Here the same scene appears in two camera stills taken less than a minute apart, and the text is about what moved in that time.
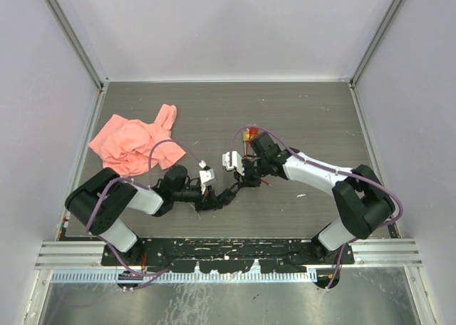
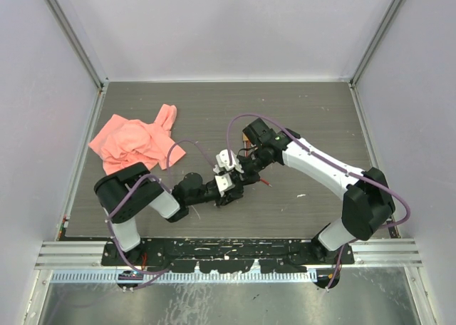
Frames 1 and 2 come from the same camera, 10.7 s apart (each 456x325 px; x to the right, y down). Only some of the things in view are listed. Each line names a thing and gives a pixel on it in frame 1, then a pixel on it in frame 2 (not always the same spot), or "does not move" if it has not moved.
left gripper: (209, 201) -> (227, 196)
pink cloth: (125, 145) does not move
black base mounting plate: (226, 255) does not move
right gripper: (244, 182) does not move
